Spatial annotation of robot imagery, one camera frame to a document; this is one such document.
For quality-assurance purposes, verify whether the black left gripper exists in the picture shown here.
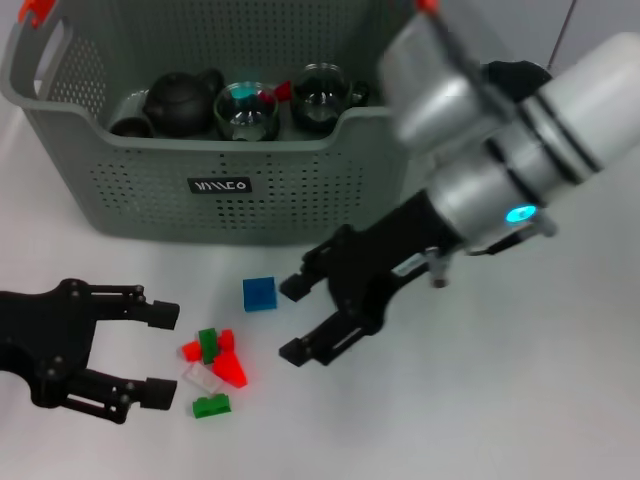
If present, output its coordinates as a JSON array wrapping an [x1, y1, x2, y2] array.
[[0, 279, 180, 426]]

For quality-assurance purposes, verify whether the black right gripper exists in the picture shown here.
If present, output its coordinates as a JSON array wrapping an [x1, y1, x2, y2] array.
[[278, 192, 469, 369]]

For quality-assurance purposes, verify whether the blue square toy brick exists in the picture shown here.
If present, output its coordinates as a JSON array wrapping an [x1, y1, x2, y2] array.
[[243, 276, 278, 314]]

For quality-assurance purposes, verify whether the glass teacup black sleeve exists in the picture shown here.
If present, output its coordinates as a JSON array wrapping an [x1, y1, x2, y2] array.
[[212, 80, 280, 143], [288, 62, 370, 136]]

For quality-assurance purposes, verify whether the dark red curved toy brick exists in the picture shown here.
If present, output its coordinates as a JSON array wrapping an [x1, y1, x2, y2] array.
[[259, 80, 294, 106]]

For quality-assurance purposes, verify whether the grey perforated plastic storage basket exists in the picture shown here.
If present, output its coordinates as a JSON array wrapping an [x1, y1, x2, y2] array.
[[0, 0, 444, 246]]

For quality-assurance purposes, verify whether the dark clay small teacup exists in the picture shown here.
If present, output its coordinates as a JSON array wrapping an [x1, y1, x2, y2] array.
[[108, 115, 154, 139]]

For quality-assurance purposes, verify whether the green toy brick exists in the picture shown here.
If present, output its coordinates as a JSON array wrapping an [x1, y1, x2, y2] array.
[[197, 327, 221, 365], [192, 393, 233, 419]]

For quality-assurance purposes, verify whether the white flat toy plate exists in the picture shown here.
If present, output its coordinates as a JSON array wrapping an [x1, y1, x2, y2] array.
[[182, 362, 223, 394]]

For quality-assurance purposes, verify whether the large red slope toy brick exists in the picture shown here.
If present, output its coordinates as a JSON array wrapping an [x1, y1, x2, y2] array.
[[212, 350, 249, 390]]

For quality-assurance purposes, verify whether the dark clay teapot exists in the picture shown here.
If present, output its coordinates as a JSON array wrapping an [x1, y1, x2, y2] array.
[[143, 67, 225, 139]]

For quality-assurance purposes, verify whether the glass teapot black lid handle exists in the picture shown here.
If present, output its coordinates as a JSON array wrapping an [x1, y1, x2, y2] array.
[[479, 59, 554, 101]]

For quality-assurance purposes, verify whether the thin dark wall cable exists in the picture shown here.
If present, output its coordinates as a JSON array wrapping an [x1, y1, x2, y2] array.
[[547, 0, 576, 66]]

